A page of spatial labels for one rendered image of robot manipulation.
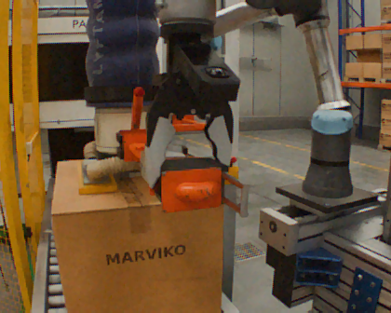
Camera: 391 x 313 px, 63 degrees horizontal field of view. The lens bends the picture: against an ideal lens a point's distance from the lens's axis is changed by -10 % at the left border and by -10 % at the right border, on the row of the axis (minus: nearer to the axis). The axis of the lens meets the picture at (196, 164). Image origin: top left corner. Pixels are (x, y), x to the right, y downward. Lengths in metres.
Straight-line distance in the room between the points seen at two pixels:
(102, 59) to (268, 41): 11.09
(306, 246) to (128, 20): 0.76
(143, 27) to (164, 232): 0.52
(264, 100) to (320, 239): 10.85
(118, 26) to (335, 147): 0.66
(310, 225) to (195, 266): 0.32
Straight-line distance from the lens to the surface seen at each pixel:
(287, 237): 0.93
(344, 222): 1.07
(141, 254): 0.83
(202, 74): 0.37
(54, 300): 1.46
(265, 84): 11.78
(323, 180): 1.00
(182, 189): 0.41
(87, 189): 0.89
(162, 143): 0.44
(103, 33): 0.96
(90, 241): 0.80
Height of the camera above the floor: 1.32
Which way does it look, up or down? 12 degrees down
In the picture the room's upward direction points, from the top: straight up
